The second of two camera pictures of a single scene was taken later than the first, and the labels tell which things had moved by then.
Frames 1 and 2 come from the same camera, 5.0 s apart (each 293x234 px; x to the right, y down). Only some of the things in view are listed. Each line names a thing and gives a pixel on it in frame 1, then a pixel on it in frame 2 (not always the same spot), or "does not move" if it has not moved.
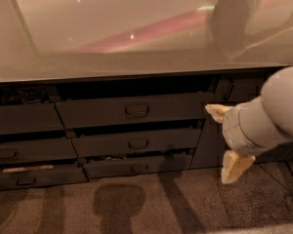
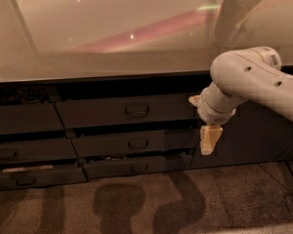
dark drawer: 36,175 does not move
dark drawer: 32,151 does not move
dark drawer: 13,119 does not move
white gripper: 234,131 → 207,113
